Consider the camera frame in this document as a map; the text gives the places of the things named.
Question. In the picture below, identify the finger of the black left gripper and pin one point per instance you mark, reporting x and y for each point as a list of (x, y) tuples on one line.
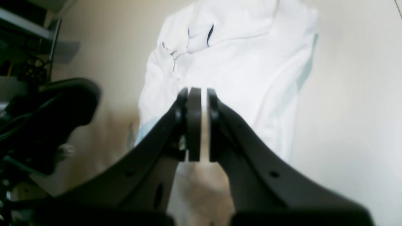
[(38, 124)]

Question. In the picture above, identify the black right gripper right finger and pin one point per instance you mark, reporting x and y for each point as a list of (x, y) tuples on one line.
[(265, 190)]

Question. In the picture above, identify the white T-shirt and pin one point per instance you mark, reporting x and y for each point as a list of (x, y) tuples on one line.
[(256, 55)]

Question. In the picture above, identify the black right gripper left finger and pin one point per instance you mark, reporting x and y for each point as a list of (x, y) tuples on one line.
[(136, 190)]

